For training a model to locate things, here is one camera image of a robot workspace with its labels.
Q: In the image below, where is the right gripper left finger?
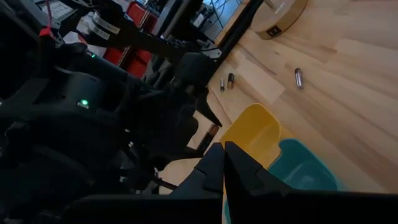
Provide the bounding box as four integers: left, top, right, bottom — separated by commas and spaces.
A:
169, 142, 225, 197

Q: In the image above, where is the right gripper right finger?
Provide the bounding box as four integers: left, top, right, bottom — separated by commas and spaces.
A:
223, 141, 293, 203

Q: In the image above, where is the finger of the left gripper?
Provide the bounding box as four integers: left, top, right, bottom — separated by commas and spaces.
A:
185, 123, 221, 157
195, 88, 223, 128

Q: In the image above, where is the yellow plastic bin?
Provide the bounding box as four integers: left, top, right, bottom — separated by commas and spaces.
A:
219, 103, 295, 224

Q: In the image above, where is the teal plastic bin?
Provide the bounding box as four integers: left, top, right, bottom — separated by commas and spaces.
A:
223, 138, 349, 224

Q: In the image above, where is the red storage bin shelf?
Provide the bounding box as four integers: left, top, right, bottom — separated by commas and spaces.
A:
102, 1, 159, 79

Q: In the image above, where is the white shade wooden lamp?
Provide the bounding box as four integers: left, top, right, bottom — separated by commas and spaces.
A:
248, 0, 308, 40

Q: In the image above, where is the black aluminium table frame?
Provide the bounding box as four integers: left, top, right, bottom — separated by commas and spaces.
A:
161, 0, 265, 78

